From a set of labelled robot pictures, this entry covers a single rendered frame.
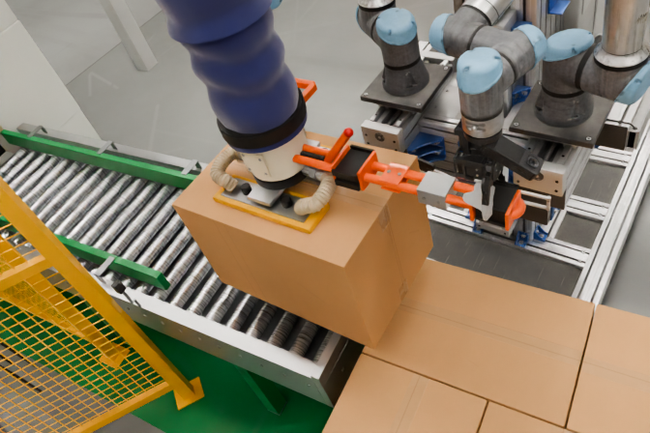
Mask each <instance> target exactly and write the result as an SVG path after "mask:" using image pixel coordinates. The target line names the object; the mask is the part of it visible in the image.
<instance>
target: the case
mask: <svg viewBox="0 0 650 433"><path fill-rule="evenodd" d="M351 144H353V145H357V146H362V147H366V148H370V149H373V150H375V152H376V155H377V159H378V162H382V163H386V164H390V163H391V162H393V163H397V164H401V165H406V166H409V167H410V168H409V170H413V171H417V172H420V168H419V162H418V157H417V156H414V155H409V154H406V153H401V152H397V151H393V150H388V149H384V148H379V147H375V146H371V145H367V144H363V143H358V142H354V141H349V140H348V141H347V143H346V144H345V145H349V146H350V145H351ZM345 145H344V146H345ZM228 147H229V145H228V144H227V145H226V146H225V147H224V148H223V149H222V150H221V151H220V152H219V154H218V155H217V157H219V156H220V154H221V153H222V152H224V150H227V148H228ZM217 157H215V158H214V159H213V160H212V161H211V162H210V163H209V164H208V165H207V166H206V168H205V169H204V170H203V171H202V172H201V173H200V174H199V175H198V176H197V177H196V178H195V179H194V180H193V182H192V183H191V184H190V185H189V186H188V187H187V188H186V189H185V190H184V191H183V192H182V193H181V195H180V196H179V197H178V198H177V199H176V200H175V201H174V202H173V203H172V206H173V208H174V209H175V211H176V212H177V214H178V215H179V217H180V218H181V219H182V220H183V222H184V224H185V225H186V227H187V228H188V230H189V231H190V233H191V234H192V237H193V238H194V240H195V241H196V243H197V244H198V246H199V247H200V249H201V251H202V252H203V254H204V255H205V257H206V258H207V260H208V261H209V263H210V265H211V266H212V268H213V269H214V271H215V272H216V274H217V275H218V277H219V278H220V280H221V282H223V283H225V284H227V285H229V286H232V287H234V288H236V289H238V290H241V291H243V292H245V293H248V294H250V295H252V296H254V297H257V298H259V299H260V300H262V301H265V302H267V303H270V304H273V305H275V306H277V307H279V308H282V309H284V310H286V311H288V312H291V313H293V314H295V315H297V316H300V317H302V318H304V319H306V320H309V321H311V322H313V323H314V324H317V325H319V326H321V327H324V328H326V329H328V330H330V331H333V332H336V333H338V334H341V335H343V336H345V337H347V338H350V339H352V340H354V341H356V342H359V343H361V344H363V345H365V346H368V347H370V348H371V349H375V347H376V345H377V343H378V342H379V340H380V338H381V336H382V335H383V333H384V332H385V330H386V329H387V327H388V325H389V323H390V322H391V320H392V318H393V316H394V315H395V313H396V311H397V309H398V308H399V305H400V303H401V302H402V300H403V298H404V296H405V295H406V293H407V291H408V289H409V288H410V286H411V284H412V282H413V281H414V279H415V277H416V275H417V274H418V272H419V270H420V269H421V267H422V266H423V264H424V262H425V260H426V259H427V257H428V254H429V253H430V251H431V249H432V247H433V242H432V237H431V232H430V227H429V221H428V211H427V205H426V204H423V203H420V202H419V200H418V195H415V194H411V193H408V192H404V191H401V192H400V193H396V192H392V191H389V190H386V189H382V188H381V187H382V186H380V185H376V184H373V183H369V185H368V186H367V188H366V189H365V190H364V191H362V190H361V189H360V191H357V190H353V189H350V188H344V187H340V186H337V187H336V190H335V192H334V193H333V196H331V199H329V202H327V203H329V205H330V209H329V210H328V211H327V213H326V214H325V215H324V217H323V218H322V219H321V220H320V221H319V223H318V224H317V225H316V227H315V228H314V230H313V231H312V232H311V234H308V233H305V232H302V231H299V230H296V229H293V228H290V227H287V226H285V225H282V224H279V223H276V222H273V221H271V220H268V219H265V218H263V217H260V216H255V215H252V214H249V213H246V212H243V211H240V210H238V209H235V208H232V207H229V206H226V205H223V204H221V203H218V202H216V201H215V200H214V199H213V196H214V195H215V194H216V193H217V192H218V190H219V189H220V188H221V186H219V185H218V184H216V183H215V182H213V181H212V177H211V176H210V172H211V170H210V169H211V168H212V164H213V163H214V161H215V159H216V158H217ZM225 172H226V173H227V174H229V176H232V175H233V174H235V175H238V176H241V177H245V178H248V179H251V180H254V181H255V178H254V177H253V175H252V172H250V171H248V169H247V167H246V165H245V164H243V163H240V162H237V160H234V161H232V162H231V163H230V164H229V166H227V168H226V170H225ZM318 188H319V186H318V185H314V184H311V183H308V182H304V181H302V182H300V183H299V184H297V185H295V186H293V187H291V188H286V189H285V190H289V191H292V192H295V193H298V194H302V195H305V196H307V197H313V195H314V194H315V192H316V191H317V190H318Z"/></svg>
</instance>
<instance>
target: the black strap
mask: <svg viewBox="0 0 650 433"><path fill-rule="evenodd" d="M298 93H299V99H298V104H297V108H296V110H295V112H294V113H293V114H292V115H291V116H290V117H289V118H288V119H287V120H286V121H285V122H284V123H283V124H281V125H280V126H278V127H276V128H274V129H271V130H268V131H265V132H262V133H239V132H236V131H234V130H229V129H227V128H226V127H225V126H224V125H223V124H222V122H221V121H220V120H219V119H218V117H217V125H218V128H219V130H220V132H221V134H222V137H223V139H224V140H225V141H226V142H227V143H228V144H230V145H231V146H233V147H236V148H241V149H258V148H263V147H267V146H270V145H273V144H275V143H278V142H280V141H282V140H284V139H285V138H286V137H287V136H289V135H290V134H291V133H293V132H294V131H295V130H296V129H298V128H299V127H300V125H301V124H302V123H303V121H304V119H305V117H306V113H307V106H306V102H305V99H304V97H303V94H302V92H301V90H300V89H299V88H298Z"/></svg>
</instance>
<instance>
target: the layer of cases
mask: <svg viewBox="0 0 650 433"><path fill-rule="evenodd" d="M594 309H595V304H594V303H591V302H588V301H584V300H580V299H576V298H573V297H569V296H565V295H561V294H558V293H554V292H550V291H547V290H543V289H540V288H536V287H532V286H528V285H525V284H521V283H517V282H513V281H511V280H507V279H503V278H499V277H495V276H492V275H488V274H481V273H478V272H474V271H470V270H466V269H463V268H460V267H456V266H452V265H448V264H445V263H441V262H437V261H433V260H429V259H426V260H425V262H424V264H423V266H422V267H421V269H420V270H419V272H418V274H417V275H416V277H415V279H414V281H413V282H412V284H411V286H410V288H409V289H408V291H407V293H406V295H405V296H404V298H403V300H402V302H401V303H400V305H399V308H398V309H397V311H396V313H395V315H394V316H393V318H392V320H391V322H390V323H389V325H388V327H387V329H386V330H385V332H384V333H383V335H382V336H381V338H380V340H379V342H378V343H377V345H376V347H375V349H371V348H370V347H368V346H365V347H364V349H363V351H362V353H363V354H361V355H360V357H359V358H358V360H357V362H356V364H355V366H354V369H353V371H352V373H351V375H350V377H349V379H348V381H347V383H346V385H345V387H344V389H343V391H342V393H341V395H340V398H339V400H338V402H337V404H336V406H335V408H334V410H333V412H332V414H331V415H330V417H329V419H328V421H327V423H326V425H325V427H324V429H323V431H322V433H650V318H649V317H645V316H641V315H638V314H634V313H631V312H627V311H624V310H620V309H616V308H612V307H608V306H605V305H601V304H597V306H596V310H595V314H594ZM593 315H594V318H593ZM592 321H593V322H592Z"/></svg>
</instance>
